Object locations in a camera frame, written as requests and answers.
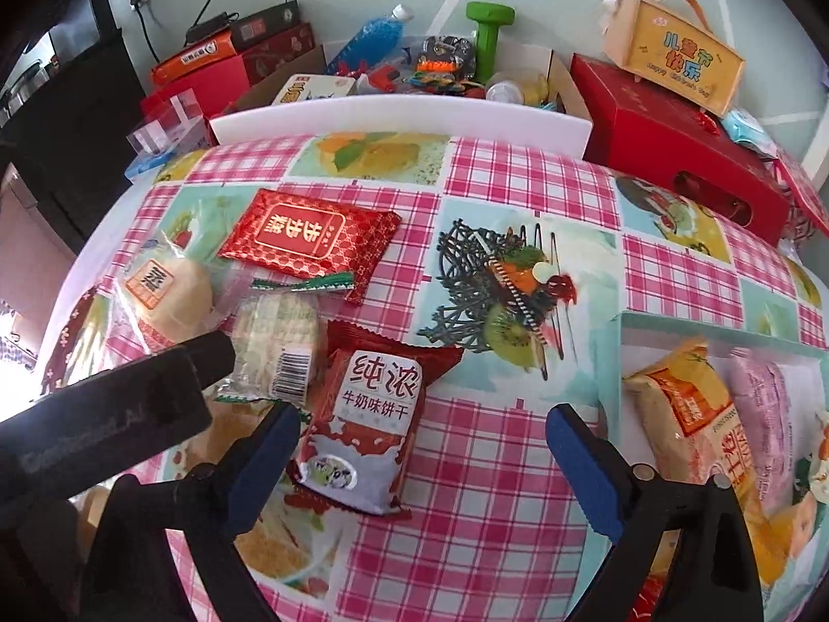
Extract cardboard box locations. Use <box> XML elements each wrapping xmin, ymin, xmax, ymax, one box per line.
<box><xmin>223</xmin><ymin>39</ymin><xmax>593</xmax><ymax>124</ymax></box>

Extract dark red box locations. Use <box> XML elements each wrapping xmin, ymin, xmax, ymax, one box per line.
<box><xmin>239</xmin><ymin>22</ymin><xmax>318</xmax><ymax>85</ymax></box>

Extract yellow bread packet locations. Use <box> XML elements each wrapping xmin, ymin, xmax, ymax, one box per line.
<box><xmin>751</xmin><ymin>499</ymin><xmax>829</xmax><ymax>590</ymax></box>

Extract light blue box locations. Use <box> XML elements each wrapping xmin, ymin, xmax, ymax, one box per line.
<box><xmin>124</xmin><ymin>149</ymin><xmax>169</xmax><ymax>183</ymax></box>

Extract orange beige snack packet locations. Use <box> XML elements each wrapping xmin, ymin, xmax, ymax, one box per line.
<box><xmin>622</xmin><ymin>337</ymin><xmax>788</xmax><ymax>587</ymax></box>

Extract black box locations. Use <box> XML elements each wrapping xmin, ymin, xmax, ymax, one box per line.
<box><xmin>230</xmin><ymin>0</ymin><xmax>302</xmax><ymax>49</ymax></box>

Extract red puffy snack packet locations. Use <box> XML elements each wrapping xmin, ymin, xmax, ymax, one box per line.
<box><xmin>622</xmin><ymin>586</ymin><xmax>668</xmax><ymax>622</ymax></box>

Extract pink snack packet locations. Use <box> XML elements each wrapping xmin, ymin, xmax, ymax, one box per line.
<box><xmin>728</xmin><ymin>346</ymin><xmax>829</xmax><ymax>513</ymax></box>

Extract yellow white carton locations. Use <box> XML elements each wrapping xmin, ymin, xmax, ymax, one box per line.
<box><xmin>270</xmin><ymin>73</ymin><xmax>357</xmax><ymax>106</ymax></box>

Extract pink checked tablecloth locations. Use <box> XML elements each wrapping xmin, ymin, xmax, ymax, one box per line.
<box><xmin>32</xmin><ymin>133</ymin><xmax>829</xmax><ymax>622</ymax></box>

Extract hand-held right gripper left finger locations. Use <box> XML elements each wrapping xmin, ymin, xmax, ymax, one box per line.
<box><xmin>78</xmin><ymin>402</ymin><xmax>305</xmax><ymax>622</ymax></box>

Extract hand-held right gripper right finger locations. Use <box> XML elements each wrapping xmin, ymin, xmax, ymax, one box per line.
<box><xmin>546</xmin><ymin>403</ymin><xmax>768</xmax><ymax>622</ymax></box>

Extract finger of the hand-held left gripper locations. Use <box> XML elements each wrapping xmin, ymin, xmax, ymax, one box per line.
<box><xmin>181</xmin><ymin>333</ymin><xmax>237</xmax><ymax>396</ymax></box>

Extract red toy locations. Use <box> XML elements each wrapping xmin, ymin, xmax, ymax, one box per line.
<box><xmin>356</xmin><ymin>65</ymin><xmax>403</xmax><ymax>95</ymax></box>

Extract red gold patterned flat packet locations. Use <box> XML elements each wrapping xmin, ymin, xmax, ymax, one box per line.
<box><xmin>217</xmin><ymin>189</ymin><xmax>403</xmax><ymax>307</ymax></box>

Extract beige carry box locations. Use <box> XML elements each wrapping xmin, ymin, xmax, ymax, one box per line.
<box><xmin>602</xmin><ymin>0</ymin><xmax>746</xmax><ymax>114</ymax></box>

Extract red flat box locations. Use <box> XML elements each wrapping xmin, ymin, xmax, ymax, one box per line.
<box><xmin>139</xmin><ymin>52</ymin><xmax>250</xmax><ymax>121</ymax></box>

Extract clear plastic box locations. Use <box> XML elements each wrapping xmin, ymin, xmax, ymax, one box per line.
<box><xmin>126</xmin><ymin>87</ymin><xmax>218</xmax><ymax>160</ymax></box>

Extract clear white bun packet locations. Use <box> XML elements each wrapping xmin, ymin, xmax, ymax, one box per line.
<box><xmin>117</xmin><ymin>233</ymin><xmax>253</xmax><ymax>354</ymax></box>

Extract clear wafer packet green edges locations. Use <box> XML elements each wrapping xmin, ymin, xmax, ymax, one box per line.
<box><xmin>213</xmin><ymin>275</ymin><xmax>357</xmax><ymax>406</ymax></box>

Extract dark cabinet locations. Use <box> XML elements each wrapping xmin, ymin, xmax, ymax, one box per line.
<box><xmin>0</xmin><ymin>26</ymin><xmax>147</xmax><ymax>253</ymax></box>

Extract red paper bag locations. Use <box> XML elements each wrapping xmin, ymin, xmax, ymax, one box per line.
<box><xmin>774</xmin><ymin>149</ymin><xmax>829</xmax><ymax>244</ymax></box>

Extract yellowish clear bottle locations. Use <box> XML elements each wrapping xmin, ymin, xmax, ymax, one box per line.
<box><xmin>485</xmin><ymin>73</ymin><xmax>551</xmax><ymax>106</ymax></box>

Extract pale packet with orange print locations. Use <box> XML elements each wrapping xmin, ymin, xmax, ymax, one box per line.
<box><xmin>803</xmin><ymin>415</ymin><xmax>829</xmax><ymax>500</ymax></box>

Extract teal white storage bin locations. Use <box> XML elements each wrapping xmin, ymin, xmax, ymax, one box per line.
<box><xmin>618</xmin><ymin>311</ymin><xmax>829</xmax><ymax>622</ymax></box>

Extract black cable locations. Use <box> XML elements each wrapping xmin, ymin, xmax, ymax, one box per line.
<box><xmin>133</xmin><ymin>0</ymin><xmax>160</xmax><ymax>66</ymax></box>

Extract dark toy packet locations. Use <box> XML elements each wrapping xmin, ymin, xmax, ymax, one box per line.
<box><xmin>414</xmin><ymin>35</ymin><xmax>477</xmax><ymax>82</ymax></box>

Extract red gift box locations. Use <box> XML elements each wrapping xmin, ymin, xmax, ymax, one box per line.
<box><xmin>570</xmin><ymin>53</ymin><xmax>791</xmax><ymax>247</ymax></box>

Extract dark red biscuit packet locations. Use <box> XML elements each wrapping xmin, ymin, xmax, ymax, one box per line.
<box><xmin>288</xmin><ymin>320</ymin><xmax>464</xmax><ymax>519</ymax></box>

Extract black power adapter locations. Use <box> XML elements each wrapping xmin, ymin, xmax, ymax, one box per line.
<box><xmin>184</xmin><ymin>9</ymin><xmax>240</xmax><ymax>46</ymax></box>

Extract green plastic handle tool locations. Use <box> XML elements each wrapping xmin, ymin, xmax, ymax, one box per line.
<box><xmin>465</xmin><ymin>1</ymin><xmax>517</xmax><ymax>82</ymax></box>

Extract blue plastic bottle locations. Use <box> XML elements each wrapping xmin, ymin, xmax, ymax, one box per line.
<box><xmin>324</xmin><ymin>3</ymin><xmax>416</xmax><ymax>75</ymax></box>

